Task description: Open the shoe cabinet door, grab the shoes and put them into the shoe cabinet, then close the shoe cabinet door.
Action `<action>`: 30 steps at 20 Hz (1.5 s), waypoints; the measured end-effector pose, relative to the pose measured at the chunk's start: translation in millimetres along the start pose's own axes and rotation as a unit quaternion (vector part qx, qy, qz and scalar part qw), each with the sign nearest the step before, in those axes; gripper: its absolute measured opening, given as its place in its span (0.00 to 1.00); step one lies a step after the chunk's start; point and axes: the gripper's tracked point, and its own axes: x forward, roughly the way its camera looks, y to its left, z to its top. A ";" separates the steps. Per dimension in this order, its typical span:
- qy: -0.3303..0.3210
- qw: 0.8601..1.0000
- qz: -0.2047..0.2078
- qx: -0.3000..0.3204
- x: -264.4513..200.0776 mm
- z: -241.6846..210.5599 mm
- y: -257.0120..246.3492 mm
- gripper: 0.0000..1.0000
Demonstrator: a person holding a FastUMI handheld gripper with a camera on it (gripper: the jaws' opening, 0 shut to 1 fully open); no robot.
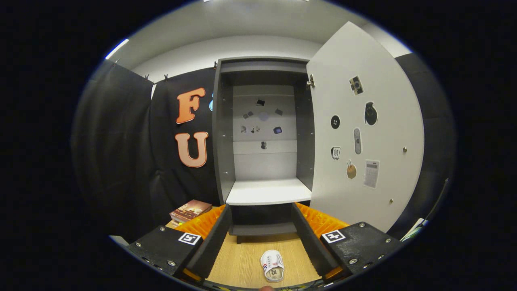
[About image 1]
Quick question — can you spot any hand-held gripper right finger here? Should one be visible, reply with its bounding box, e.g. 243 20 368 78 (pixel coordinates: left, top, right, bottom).
292 202 404 284

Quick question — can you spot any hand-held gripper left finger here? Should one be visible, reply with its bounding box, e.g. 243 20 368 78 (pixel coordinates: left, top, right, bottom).
128 203 233 283

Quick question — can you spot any white shoe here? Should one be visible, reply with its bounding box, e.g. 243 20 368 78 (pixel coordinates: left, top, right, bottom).
260 249 285 283

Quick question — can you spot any grey shoe cabinet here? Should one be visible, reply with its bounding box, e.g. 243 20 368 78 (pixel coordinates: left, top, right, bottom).
212 57 317 243

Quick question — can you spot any stack of books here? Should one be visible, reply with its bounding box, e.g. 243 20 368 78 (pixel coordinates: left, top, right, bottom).
169 199 213 229

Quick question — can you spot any row of black cloth clips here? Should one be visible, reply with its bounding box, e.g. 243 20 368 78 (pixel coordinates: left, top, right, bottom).
114 59 219 81

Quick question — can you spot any narrow ceiling light strip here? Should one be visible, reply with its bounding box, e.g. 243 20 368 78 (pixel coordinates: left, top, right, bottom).
106 38 130 60

